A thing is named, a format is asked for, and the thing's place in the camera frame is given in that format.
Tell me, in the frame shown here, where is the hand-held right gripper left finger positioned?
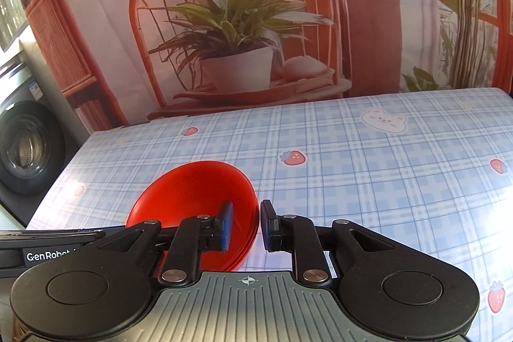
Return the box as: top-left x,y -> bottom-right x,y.
86,201 -> 234,286

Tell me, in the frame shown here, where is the blue checked tablecloth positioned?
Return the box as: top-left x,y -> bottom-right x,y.
26,87 -> 513,342

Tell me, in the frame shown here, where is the printed backdrop cloth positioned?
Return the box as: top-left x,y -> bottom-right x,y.
8,0 -> 513,134

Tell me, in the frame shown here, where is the grey washing machine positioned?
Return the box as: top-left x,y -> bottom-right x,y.
0,38 -> 93,222

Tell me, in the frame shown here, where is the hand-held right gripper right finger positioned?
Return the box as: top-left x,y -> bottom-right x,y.
260,200 -> 421,287

